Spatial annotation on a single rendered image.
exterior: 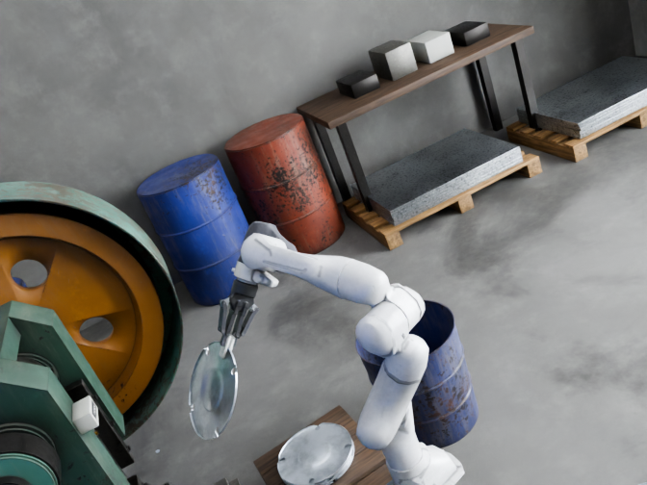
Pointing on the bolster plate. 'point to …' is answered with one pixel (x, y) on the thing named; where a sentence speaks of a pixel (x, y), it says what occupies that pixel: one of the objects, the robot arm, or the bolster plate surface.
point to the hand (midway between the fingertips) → (226, 346)
